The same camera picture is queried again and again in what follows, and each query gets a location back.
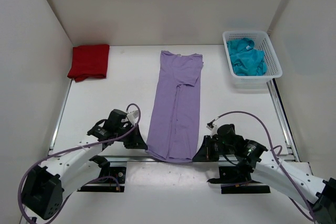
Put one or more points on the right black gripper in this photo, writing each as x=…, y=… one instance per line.
x=205, y=153

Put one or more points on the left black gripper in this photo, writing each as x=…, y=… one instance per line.
x=136, y=141

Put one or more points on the purple t shirt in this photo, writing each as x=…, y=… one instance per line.
x=174, y=125

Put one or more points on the red t shirt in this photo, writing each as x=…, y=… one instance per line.
x=89, y=61

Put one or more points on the teal t shirt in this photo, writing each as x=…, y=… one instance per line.
x=245, y=59

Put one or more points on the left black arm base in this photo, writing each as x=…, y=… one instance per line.
x=111, y=179

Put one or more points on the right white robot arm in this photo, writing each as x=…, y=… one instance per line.
x=315, y=194

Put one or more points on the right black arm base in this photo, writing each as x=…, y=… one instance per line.
x=237, y=180

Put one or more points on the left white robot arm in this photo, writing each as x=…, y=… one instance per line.
x=47, y=184

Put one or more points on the white plastic basket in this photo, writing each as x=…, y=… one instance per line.
x=262, y=42

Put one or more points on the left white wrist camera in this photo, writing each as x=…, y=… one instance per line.
x=133, y=117

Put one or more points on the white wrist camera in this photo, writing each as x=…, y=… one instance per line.
x=133, y=117
x=212, y=125

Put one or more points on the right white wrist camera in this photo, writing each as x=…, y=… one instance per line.
x=212, y=125

